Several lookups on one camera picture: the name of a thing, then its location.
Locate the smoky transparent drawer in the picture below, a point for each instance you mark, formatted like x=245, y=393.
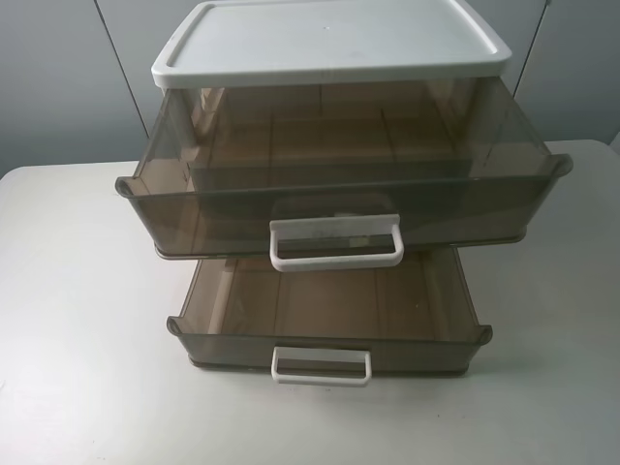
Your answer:
x=337, y=327
x=340, y=169

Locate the white plastic drawer cabinet frame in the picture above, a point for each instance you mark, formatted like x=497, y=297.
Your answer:
x=238, y=67

